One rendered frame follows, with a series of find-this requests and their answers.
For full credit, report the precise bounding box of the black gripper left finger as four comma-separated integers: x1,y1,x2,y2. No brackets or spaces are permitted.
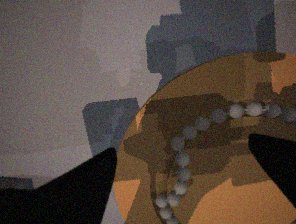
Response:
0,147,117,224

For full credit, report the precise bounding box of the round orange bead board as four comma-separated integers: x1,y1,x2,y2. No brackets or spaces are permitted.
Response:
114,51,296,224

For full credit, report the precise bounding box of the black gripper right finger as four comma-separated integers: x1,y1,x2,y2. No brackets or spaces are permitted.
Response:
248,133,296,208

